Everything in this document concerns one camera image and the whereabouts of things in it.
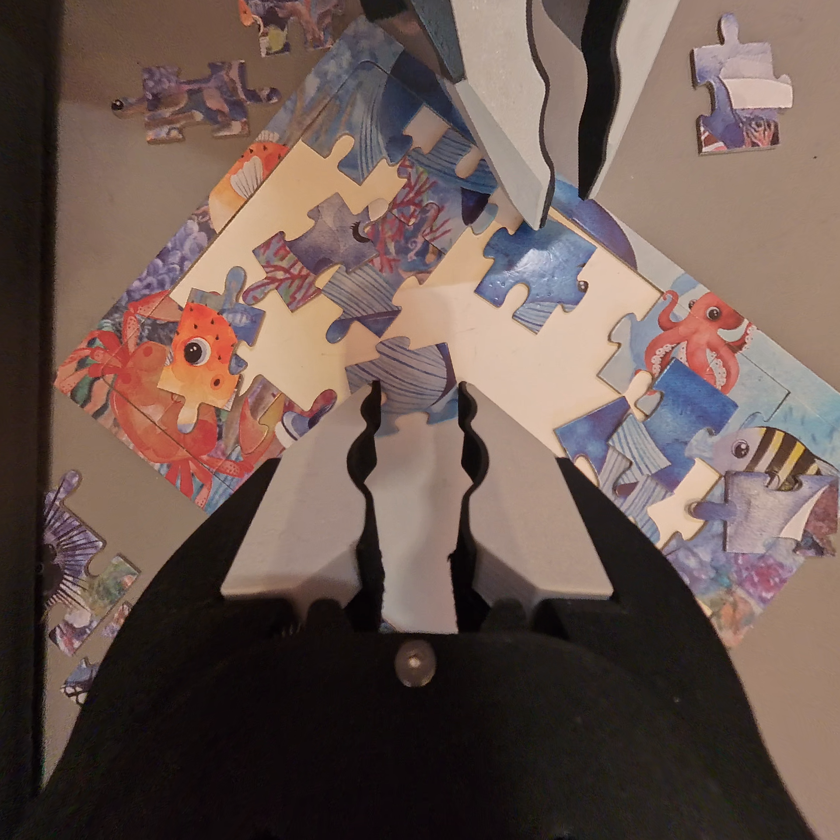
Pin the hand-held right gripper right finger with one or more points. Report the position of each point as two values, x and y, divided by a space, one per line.
544 538

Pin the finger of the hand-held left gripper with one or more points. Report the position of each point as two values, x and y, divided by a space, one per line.
646 39
499 79

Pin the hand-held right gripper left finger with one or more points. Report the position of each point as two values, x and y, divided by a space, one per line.
289 538

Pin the grey blue red-striped puzzle piece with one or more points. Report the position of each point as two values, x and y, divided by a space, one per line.
722 65

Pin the ocean print puzzle board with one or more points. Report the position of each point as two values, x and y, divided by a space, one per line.
525 367

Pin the blue whale eye puzzle piece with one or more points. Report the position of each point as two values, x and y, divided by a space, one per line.
531 269

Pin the orange pufferfish puzzle piece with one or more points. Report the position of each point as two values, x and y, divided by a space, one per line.
203 354

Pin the pale striped whale puzzle piece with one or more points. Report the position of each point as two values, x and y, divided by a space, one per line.
407 367

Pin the purple and navy puzzle piece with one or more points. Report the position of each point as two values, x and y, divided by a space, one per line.
761 518

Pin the whale eyelash puzzle piece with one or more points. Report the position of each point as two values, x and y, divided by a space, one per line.
334 236

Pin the red coral navy puzzle piece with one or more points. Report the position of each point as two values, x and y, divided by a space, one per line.
289 275

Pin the pile of loose puzzle pieces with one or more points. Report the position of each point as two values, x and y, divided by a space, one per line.
72 538

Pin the purple seahorse loose piece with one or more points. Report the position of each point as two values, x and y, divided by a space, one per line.
190 98

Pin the group of assembled puzzle pieces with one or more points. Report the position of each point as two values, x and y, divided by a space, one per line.
702 328

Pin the black perforated pad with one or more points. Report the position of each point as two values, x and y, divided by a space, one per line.
26 394

